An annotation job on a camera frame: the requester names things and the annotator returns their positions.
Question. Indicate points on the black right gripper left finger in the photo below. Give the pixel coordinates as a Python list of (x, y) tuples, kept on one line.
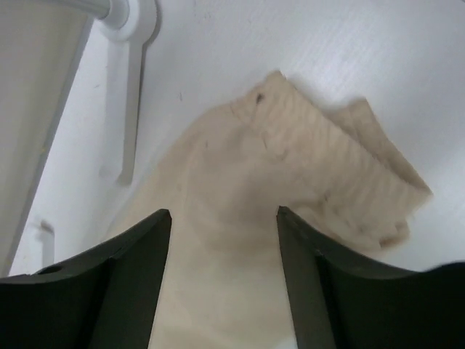
[(105, 297)]

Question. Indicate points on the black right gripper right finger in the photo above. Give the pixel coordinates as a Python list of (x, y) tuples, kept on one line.
[(342, 299)]

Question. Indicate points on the beige trousers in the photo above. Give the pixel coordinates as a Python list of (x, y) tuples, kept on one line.
[(223, 181)]

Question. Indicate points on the white clothes rack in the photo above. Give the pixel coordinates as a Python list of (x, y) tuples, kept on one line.
[(93, 152)]

